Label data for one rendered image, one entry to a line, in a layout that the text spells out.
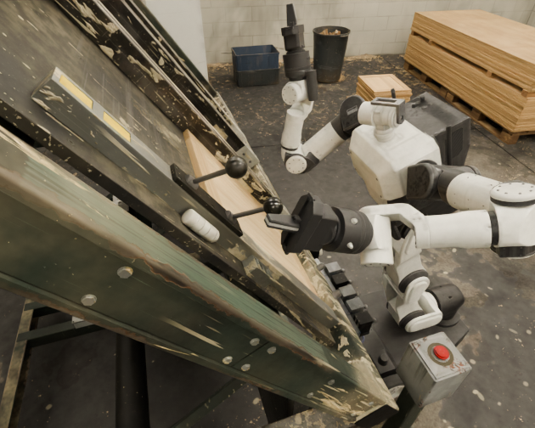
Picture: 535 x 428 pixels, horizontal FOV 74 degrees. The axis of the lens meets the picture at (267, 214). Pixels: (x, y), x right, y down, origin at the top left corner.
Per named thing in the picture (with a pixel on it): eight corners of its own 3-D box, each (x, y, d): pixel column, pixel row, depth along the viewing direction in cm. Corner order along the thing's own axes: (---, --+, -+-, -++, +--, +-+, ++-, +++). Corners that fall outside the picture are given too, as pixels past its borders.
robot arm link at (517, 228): (431, 265, 70) (550, 261, 63) (428, 217, 66) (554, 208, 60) (426, 240, 79) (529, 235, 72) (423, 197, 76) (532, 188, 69)
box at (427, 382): (451, 397, 107) (473, 368, 95) (417, 409, 104) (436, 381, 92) (425, 360, 115) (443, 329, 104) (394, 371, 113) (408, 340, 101)
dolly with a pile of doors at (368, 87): (404, 125, 409) (413, 89, 383) (361, 128, 403) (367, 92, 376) (382, 103, 455) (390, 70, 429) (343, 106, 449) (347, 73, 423)
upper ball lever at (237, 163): (190, 198, 65) (250, 180, 59) (176, 186, 63) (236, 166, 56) (195, 182, 67) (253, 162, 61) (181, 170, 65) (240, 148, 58)
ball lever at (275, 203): (228, 231, 73) (285, 218, 67) (217, 222, 71) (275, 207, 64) (232, 216, 75) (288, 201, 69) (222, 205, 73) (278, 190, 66)
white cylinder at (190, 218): (181, 225, 62) (210, 246, 68) (194, 216, 62) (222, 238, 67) (179, 215, 64) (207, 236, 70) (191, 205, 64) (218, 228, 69)
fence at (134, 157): (329, 329, 110) (340, 322, 109) (30, 98, 46) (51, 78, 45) (322, 316, 113) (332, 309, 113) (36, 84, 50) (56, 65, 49)
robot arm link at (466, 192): (565, 247, 68) (481, 211, 89) (571, 183, 63) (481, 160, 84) (510, 263, 67) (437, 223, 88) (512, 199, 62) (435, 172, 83)
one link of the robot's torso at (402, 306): (406, 297, 198) (408, 243, 165) (429, 328, 183) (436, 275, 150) (381, 308, 197) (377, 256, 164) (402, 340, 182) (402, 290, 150)
